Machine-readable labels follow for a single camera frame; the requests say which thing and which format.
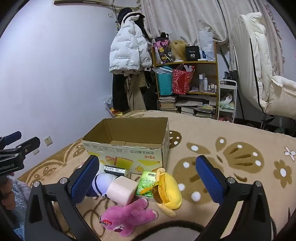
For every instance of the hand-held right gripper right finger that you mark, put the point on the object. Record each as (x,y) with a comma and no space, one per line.
(208,178)

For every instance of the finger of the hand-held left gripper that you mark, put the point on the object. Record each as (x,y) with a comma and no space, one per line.
(12,136)
(30,143)

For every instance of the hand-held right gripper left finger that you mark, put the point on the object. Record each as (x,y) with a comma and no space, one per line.
(85,178)

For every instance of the white plush doll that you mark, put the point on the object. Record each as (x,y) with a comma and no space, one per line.
(103,183)

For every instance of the pale pink plush cube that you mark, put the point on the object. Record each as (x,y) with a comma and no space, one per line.
(121,190)

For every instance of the yellow plush toy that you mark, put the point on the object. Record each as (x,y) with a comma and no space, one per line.
(168,190)

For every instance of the pink plush bear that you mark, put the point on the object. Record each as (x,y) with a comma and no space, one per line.
(129,215)

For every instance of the cardboard box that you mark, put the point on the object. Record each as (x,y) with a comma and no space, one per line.
(129,132)

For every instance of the person's left forearm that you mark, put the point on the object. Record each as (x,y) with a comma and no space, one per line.
(19,204)

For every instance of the person's left hand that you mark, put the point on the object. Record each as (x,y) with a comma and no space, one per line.
(7,195)

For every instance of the black packet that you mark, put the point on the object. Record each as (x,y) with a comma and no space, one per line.
(115,170)

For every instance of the green tissue packet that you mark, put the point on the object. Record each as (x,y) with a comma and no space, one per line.
(145,183)

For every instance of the pink white rolls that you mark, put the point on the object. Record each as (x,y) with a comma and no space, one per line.
(224,119)

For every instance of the pile of magazines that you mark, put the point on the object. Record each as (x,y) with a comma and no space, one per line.
(198,110)

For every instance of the gold red packaging pile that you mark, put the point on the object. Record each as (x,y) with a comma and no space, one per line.
(114,111)

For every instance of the white green plush toy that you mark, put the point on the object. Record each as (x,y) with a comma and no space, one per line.
(226,100)

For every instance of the metal drying rack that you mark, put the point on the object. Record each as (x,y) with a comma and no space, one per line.
(266,120)

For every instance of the stack of books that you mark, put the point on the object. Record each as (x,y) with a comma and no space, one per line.
(167,104)

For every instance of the dark green object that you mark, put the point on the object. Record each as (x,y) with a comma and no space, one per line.
(281,131)

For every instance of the black hanging coat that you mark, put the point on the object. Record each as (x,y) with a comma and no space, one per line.
(120,92)

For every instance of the row of cosmetic bottles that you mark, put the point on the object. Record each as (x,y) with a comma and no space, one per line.
(204,83)

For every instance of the white trolley cart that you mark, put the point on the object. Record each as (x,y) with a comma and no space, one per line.
(227,83)

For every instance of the beige hanging coat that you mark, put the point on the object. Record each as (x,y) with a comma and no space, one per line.
(136,92)

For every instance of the red gift bag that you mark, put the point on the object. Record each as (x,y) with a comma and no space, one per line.
(181,81)

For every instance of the teal bag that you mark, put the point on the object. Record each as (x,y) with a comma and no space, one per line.
(165,82)

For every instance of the dark hanging garment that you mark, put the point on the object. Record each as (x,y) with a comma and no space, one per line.
(151,88)

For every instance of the wooden shelf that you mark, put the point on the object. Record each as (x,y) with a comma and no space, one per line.
(185,63)

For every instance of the white quilt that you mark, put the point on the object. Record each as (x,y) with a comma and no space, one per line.
(266,69)

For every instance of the black box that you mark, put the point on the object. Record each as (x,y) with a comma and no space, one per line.
(192,53)

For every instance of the blonde wig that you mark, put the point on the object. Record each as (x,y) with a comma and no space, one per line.
(177,49)

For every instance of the white plastic bag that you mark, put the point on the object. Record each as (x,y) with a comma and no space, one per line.
(206,44)

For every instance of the white puffer jacket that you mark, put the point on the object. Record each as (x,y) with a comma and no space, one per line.
(127,46)

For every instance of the pink black patterned bag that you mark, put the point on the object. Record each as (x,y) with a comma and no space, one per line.
(161,48)

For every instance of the pale floral curtain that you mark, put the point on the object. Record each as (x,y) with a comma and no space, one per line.
(185,18)

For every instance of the wall socket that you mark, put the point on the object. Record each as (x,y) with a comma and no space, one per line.
(47,141)

